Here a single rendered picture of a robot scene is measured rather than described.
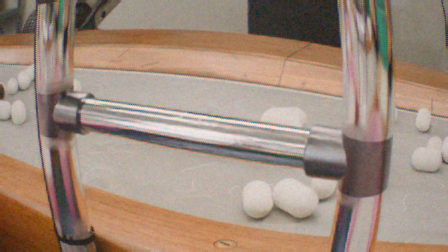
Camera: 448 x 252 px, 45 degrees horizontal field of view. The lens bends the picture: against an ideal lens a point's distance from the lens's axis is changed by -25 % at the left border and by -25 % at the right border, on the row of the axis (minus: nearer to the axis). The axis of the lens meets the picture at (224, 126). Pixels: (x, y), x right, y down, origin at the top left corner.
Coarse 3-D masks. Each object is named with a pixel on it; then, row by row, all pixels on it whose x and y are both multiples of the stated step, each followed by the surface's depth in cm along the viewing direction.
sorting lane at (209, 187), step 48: (96, 96) 65; (144, 96) 64; (192, 96) 64; (240, 96) 64; (288, 96) 64; (0, 144) 53; (96, 144) 53; (144, 144) 53; (144, 192) 45; (192, 192) 45; (240, 192) 45; (432, 192) 42; (384, 240) 36; (432, 240) 35
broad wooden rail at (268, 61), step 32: (96, 32) 86; (128, 32) 83; (160, 32) 81; (192, 32) 79; (224, 32) 79; (96, 64) 76; (128, 64) 74; (160, 64) 72; (192, 64) 70; (224, 64) 69; (256, 64) 68; (288, 64) 67; (320, 64) 66; (416, 96) 60
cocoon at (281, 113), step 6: (270, 108) 54; (276, 108) 54; (282, 108) 54; (288, 108) 54; (294, 108) 54; (264, 114) 54; (270, 114) 53; (276, 114) 53; (282, 114) 53; (288, 114) 53; (294, 114) 53; (300, 114) 54; (264, 120) 54; (270, 120) 53; (276, 120) 53; (300, 120) 53; (306, 120) 54
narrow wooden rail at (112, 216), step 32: (0, 160) 43; (0, 192) 38; (32, 192) 38; (96, 192) 39; (0, 224) 39; (32, 224) 37; (96, 224) 34; (128, 224) 35; (160, 224) 35; (192, 224) 35; (224, 224) 35
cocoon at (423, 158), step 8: (416, 152) 46; (424, 152) 45; (432, 152) 45; (416, 160) 45; (424, 160) 45; (432, 160) 45; (440, 160) 45; (416, 168) 46; (424, 168) 45; (432, 168) 45
